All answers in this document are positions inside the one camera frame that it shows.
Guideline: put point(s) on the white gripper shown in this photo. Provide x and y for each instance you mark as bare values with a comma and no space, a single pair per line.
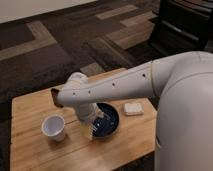
86,114

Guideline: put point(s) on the dark blue ceramic bowl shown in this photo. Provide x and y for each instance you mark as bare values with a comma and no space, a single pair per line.
101,130

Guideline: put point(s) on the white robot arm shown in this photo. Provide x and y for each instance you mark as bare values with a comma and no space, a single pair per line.
183,83

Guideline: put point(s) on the white sponge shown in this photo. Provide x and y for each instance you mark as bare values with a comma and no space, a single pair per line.
133,109

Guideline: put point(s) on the white paper cup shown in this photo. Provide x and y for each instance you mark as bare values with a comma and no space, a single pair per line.
53,127

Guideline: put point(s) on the black furniture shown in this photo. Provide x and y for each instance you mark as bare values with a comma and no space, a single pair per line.
182,25

